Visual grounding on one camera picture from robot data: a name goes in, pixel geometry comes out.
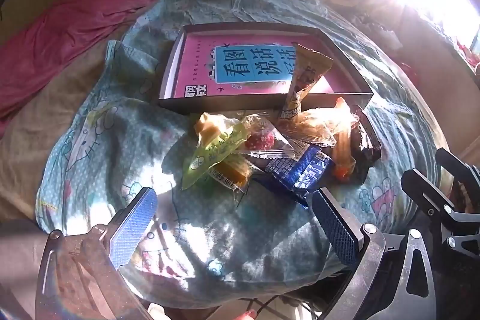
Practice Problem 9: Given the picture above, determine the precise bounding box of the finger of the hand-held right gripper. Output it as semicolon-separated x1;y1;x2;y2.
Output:
435;148;480;201
400;168;480;257

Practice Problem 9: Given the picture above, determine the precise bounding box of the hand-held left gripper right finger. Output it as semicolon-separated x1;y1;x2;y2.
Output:
311;188;437;320

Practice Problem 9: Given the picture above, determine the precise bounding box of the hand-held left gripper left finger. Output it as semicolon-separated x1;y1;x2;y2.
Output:
37;187;160;320

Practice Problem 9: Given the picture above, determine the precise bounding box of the blue snack packet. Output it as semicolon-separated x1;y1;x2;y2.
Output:
251;144;335;208

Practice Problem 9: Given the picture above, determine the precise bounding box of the orange stick snack packet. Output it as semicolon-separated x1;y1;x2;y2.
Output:
330;97;359;181

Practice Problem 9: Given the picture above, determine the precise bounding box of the dark brown snack packet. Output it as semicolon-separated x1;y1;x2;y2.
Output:
349;104;382;163

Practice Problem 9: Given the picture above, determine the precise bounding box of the clear golden pastry packet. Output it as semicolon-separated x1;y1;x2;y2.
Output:
277;108;338;148

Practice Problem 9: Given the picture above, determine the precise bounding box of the clear brown cake packet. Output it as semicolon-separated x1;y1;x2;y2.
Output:
204;155;256;208

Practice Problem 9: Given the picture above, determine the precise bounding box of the yellow green pastry packet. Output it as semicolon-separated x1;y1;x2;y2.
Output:
181;112;250;191

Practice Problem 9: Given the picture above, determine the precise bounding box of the clear strawberry candy packet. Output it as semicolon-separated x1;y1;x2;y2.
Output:
240;114;297;159

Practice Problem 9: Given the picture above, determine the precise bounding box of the dark shallow cardboard box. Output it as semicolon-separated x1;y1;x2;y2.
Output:
157;23;374;116

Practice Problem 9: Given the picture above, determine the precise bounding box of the long yellow brown snack packet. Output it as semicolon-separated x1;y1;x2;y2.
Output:
277;43;334;122

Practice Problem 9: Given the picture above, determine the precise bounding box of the blue cartoon printed blanket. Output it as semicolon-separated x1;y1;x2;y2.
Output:
35;0;451;309

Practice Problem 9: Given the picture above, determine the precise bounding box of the pink pillow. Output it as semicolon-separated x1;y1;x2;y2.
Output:
0;0;173;118

